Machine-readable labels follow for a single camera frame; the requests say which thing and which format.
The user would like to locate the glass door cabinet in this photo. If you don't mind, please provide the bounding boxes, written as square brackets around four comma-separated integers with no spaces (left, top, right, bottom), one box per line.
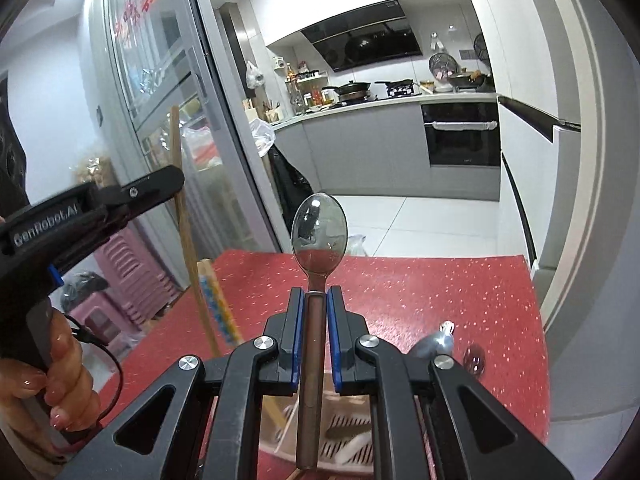
[102,0,281,271]

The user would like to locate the black range hood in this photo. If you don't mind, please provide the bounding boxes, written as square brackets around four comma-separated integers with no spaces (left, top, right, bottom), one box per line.
[300,16,424,74]

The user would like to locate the red window decals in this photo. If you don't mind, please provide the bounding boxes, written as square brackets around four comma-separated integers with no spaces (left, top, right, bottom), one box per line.
[112,0,169,42]

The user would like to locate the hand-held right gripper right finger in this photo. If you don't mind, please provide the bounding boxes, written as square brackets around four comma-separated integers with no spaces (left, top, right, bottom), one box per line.
[327,286,573,480]

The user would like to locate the black wok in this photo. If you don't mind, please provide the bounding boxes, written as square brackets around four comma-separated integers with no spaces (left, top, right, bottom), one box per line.
[327,80,374,100]

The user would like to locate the black built-in oven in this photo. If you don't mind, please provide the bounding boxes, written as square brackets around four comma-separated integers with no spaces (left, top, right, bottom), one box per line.
[420,102,501,167]

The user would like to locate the black cable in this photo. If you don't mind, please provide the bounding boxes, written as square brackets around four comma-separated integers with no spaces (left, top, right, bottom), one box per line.
[65,314,124,422]

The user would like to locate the clear bag of snacks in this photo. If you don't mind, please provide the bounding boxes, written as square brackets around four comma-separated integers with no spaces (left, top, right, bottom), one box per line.
[74,156,119,187]

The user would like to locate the small dark spoon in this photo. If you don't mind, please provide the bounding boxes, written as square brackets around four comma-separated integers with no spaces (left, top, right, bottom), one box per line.
[462,344,487,377]

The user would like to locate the spice rack with bottles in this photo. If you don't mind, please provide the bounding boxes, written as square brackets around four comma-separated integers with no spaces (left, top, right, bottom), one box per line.
[284,62,332,112]

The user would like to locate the stack of pink stools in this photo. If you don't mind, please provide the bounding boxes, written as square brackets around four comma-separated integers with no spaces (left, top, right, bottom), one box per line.
[95,232,177,332]

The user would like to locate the black garbage bag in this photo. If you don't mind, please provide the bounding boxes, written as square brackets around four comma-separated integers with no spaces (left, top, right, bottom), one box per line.
[269,142,317,232]

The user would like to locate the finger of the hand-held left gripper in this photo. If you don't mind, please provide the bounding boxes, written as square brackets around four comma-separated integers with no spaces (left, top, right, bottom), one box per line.
[99,164,186,207]

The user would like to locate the pink plastic stool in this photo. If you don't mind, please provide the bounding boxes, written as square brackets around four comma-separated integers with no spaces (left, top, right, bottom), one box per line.
[65,294,147,358]

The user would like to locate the round strainer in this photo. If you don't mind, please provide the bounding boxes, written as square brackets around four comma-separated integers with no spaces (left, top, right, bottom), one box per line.
[428,52,459,84]

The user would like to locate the clear plastic bag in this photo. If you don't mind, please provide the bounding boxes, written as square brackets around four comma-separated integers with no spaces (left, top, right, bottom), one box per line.
[247,117,279,159]

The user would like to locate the white refrigerator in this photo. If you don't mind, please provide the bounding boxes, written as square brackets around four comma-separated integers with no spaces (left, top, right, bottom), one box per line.
[497,94,587,273]

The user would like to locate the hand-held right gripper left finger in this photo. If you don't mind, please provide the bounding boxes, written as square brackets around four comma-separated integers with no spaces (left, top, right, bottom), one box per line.
[60,287,306,480]

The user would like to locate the white hanging plastic bag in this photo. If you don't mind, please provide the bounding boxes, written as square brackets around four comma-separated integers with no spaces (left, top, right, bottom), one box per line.
[244,60,266,89]

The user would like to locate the plain wooden chopstick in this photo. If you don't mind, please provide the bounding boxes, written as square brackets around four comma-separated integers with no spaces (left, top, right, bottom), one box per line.
[170,106,223,359]

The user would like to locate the dark bundle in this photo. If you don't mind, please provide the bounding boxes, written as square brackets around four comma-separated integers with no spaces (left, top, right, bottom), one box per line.
[61,271,109,312]

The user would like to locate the person's left hand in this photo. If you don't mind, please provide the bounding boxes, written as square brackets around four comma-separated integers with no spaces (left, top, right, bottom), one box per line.
[0,311,102,433]

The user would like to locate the metal spoon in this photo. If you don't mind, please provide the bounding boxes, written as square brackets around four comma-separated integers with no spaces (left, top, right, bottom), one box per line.
[407,323,457,362]

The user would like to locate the beige white utensil holder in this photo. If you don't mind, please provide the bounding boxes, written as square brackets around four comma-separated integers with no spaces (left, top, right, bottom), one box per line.
[210,355,381,477]

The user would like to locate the wok with food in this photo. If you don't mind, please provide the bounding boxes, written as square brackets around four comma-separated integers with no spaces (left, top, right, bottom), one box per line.
[446,72,494,92]

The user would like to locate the blue flower chopstick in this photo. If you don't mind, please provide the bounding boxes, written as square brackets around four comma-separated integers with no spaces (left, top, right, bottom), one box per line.
[198,258,242,347]

